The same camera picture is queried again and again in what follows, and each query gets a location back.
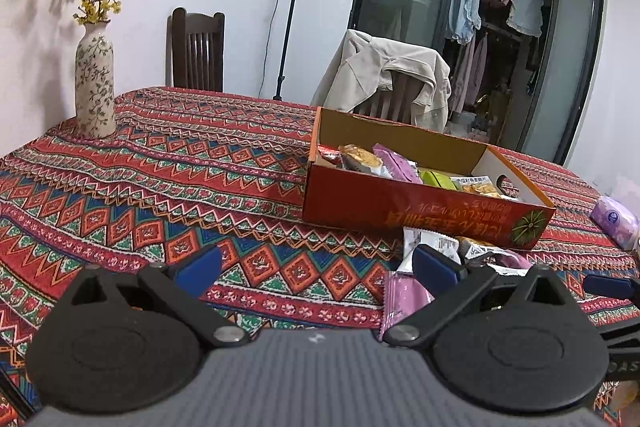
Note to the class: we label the dark wooden chair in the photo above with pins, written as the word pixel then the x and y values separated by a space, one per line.
pixel 197 50

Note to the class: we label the yellow cracker packet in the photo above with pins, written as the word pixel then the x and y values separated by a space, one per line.
pixel 475 254

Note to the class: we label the red cardboard box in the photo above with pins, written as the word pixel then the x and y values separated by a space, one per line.
pixel 347 199

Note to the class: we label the red snack packets in box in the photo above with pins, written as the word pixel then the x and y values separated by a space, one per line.
pixel 331 155

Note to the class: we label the floral ceramic vase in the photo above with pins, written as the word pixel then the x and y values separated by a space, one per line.
pixel 94 83

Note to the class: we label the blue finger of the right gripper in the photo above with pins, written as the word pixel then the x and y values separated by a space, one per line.
pixel 613 287

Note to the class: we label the green snack packet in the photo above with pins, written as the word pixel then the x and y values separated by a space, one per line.
pixel 436 179

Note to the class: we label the purple tissue pack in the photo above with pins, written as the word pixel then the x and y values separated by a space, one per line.
pixel 618 222

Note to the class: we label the pink packet in box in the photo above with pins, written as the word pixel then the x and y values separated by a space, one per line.
pixel 399 167

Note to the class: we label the gold cracker packet in box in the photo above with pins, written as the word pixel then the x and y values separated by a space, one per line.
pixel 478 185

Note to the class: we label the beige jacket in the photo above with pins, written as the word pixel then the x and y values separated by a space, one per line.
pixel 363 65

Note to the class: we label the hanging clothes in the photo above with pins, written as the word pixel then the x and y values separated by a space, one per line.
pixel 470 24

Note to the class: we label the wooden chair under jacket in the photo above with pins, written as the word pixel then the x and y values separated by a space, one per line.
pixel 394 104

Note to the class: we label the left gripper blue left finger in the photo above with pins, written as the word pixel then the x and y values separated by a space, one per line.
pixel 176 290

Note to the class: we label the pink snack packet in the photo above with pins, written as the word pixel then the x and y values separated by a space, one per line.
pixel 402 296

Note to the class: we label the white crumpled snack packet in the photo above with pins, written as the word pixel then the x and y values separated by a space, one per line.
pixel 443 244

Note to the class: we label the red patterned tablecloth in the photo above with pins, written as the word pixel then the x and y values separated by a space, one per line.
pixel 187 169

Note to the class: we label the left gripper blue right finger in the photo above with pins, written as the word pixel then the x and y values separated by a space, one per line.
pixel 455 289

